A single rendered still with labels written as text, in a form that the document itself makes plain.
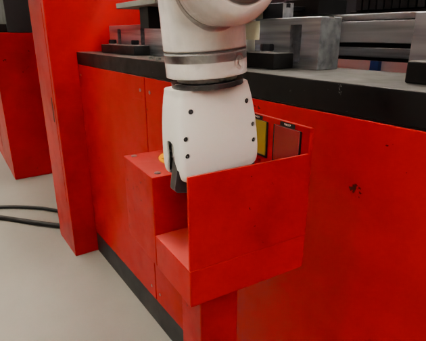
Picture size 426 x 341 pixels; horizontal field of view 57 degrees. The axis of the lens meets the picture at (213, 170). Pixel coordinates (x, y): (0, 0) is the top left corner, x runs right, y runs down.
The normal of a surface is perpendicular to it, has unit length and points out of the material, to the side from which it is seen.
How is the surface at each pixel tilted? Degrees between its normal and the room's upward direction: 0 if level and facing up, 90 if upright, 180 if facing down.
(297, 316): 90
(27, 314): 0
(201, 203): 90
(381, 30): 90
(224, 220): 90
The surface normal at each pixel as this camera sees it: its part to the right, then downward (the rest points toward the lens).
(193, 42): -0.17, 0.39
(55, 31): 0.57, 0.27
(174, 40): -0.69, 0.31
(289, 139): -0.86, 0.17
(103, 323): 0.00, -0.95
